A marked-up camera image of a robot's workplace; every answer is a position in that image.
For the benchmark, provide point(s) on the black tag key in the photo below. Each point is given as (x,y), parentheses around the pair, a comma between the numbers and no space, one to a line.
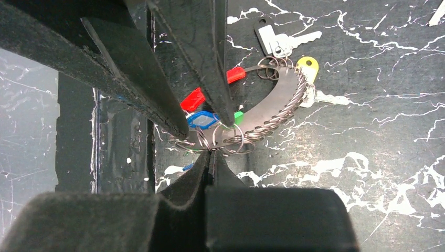
(279,45)

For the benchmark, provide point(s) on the small blue tag key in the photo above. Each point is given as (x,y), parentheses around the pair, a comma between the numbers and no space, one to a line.
(188,167)

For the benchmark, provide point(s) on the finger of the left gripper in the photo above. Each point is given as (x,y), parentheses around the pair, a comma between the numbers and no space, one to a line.
(97,43)
(198,31)

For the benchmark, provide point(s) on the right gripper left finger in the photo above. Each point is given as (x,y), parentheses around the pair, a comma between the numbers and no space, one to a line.
(170,220)

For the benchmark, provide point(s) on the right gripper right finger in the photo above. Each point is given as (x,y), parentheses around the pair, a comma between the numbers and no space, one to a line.
(242,218)

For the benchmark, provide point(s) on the yellow tag key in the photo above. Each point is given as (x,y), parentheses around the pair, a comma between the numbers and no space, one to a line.
(310,67)

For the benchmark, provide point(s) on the green tag key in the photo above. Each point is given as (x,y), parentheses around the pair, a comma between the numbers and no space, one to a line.
(238,117)

